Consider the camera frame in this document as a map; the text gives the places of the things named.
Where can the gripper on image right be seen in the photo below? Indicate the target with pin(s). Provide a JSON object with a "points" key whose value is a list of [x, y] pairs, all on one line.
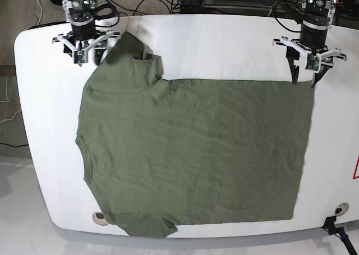
{"points": [[311, 41]]}

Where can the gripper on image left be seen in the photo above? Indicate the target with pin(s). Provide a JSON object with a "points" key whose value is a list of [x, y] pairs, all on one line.
{"points": [[86, 37]]}

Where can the olive green T-shirt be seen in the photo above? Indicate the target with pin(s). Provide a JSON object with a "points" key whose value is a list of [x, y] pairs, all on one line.
{"points": [[163, 153]]}

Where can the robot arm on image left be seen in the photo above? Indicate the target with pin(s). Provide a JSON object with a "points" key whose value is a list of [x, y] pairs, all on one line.
{"points": [[85, 11]]}

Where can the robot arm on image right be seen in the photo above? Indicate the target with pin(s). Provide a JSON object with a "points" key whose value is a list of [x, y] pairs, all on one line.
{"points": [[316, 12]]}

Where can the black flat bar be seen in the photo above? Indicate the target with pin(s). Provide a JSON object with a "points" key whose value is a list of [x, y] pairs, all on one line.
{"points": [[48, 24]]}

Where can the red warning triangle sticker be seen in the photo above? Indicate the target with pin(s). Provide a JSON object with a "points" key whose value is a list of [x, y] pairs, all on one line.
{"points": [[355, 174]]}

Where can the right silver table grommet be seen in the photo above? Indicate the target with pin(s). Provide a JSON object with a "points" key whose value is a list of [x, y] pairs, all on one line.
{"points": [[341, 209]]}

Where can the silver table grommet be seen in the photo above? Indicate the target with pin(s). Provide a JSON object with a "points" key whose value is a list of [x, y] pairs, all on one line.
{"points": [[99, 219], [341, 209]]}

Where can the left silver table grommet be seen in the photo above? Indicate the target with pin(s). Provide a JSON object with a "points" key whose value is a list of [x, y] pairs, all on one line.
{"points": [[99, 219]]}

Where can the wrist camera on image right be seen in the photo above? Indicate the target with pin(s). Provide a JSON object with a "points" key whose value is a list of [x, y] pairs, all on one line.
{"points": [[312, 63]]}

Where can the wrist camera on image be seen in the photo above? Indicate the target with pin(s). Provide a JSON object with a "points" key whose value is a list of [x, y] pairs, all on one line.
{"points": [[312, 63], [78, 57]]}

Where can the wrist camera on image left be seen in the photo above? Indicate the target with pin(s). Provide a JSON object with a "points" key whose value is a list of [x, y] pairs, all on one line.
{"points": [[78, 57]]}

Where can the black clamp with cable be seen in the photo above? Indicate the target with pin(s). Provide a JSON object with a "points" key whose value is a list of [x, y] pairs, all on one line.
{"points": [[339, 232]]}

